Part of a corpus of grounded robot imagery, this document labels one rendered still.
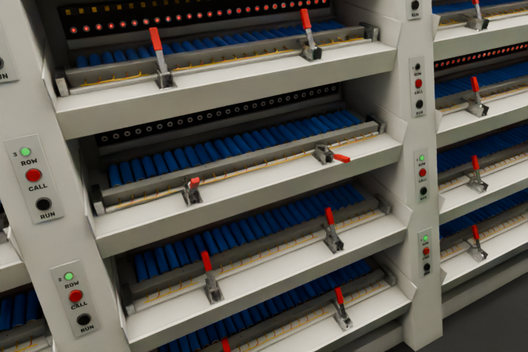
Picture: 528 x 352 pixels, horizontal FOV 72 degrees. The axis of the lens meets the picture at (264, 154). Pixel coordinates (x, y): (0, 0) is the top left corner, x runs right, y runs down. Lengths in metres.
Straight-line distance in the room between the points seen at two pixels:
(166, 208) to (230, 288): 0.21
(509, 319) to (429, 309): 0.25
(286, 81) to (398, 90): 0.25
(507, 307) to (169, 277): 0.92
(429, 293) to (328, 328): 0.28
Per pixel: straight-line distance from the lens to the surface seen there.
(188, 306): 0.72
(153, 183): 0.65
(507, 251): 1.21
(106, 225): 0.63
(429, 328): 1.09
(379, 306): 0.96
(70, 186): 0.59
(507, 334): 1.18
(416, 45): 0.82
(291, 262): 0.77
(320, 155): 0.71
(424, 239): 0.93
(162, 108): 0.59
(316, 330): 0.90
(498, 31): 1.01
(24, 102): 0.58
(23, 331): 0.77
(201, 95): 0.59
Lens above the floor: 0.77
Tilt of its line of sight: 15 degrees down
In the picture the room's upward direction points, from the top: 9 degrees counter-clockwise
